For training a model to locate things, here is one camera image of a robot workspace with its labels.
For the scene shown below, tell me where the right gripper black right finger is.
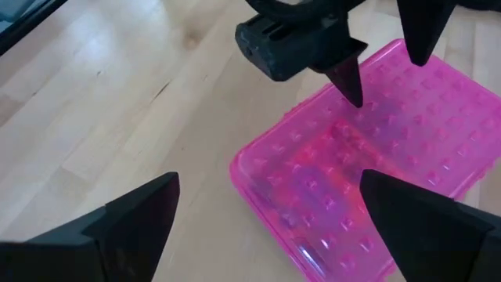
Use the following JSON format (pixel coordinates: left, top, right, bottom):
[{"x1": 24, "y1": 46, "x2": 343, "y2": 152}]
[{"x1": 359, "y1": 168, "x2": 501, "y2": 282}]

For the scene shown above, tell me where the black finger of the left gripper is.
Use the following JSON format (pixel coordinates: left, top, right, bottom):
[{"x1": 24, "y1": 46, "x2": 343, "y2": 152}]
[
  {"x1": 397, "y1": 0, "x2": 457, "y2": 67},
  {"x1": 324, "y1": 56, "x2": 365, "y2": 109}
]

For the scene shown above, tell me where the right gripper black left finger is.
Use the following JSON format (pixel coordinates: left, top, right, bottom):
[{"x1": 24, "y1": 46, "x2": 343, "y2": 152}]
[{"x1": 0, "y1": 171, "x2": 181, "y2": 282}]

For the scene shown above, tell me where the clear pencil box pink lid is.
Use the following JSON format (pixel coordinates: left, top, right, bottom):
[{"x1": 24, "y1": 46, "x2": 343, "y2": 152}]
[{"x1": 229, "y1": 38, "x2": 501, "y2": 282}]

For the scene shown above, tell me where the black metal table frame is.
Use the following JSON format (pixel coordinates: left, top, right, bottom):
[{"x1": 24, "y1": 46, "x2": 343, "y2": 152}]
[{"x1": 0, "y1": 0, "x2": 67, "y2": 56}]

